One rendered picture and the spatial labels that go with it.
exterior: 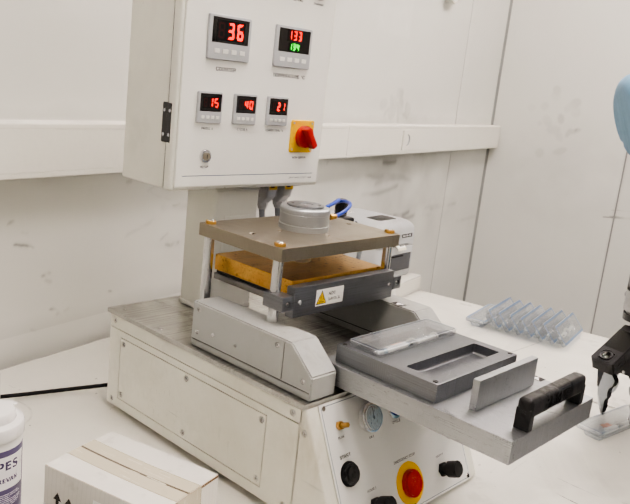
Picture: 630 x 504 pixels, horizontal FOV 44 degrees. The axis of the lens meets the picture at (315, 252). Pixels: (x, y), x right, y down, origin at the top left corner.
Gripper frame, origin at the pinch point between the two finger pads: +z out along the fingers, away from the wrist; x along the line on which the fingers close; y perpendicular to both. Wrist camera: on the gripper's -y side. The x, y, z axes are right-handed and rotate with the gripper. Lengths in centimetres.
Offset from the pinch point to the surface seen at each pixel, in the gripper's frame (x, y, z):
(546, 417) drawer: -18, -55, -19
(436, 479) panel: 1, -50, 0
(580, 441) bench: 0.1, -11.2, 2.8
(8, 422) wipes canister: 23, -106, -11
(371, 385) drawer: 0, -68, -19
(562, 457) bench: -2.0, -20.1, 2.8
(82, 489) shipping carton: 14, -100, -5
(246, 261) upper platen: 28, -70, -28
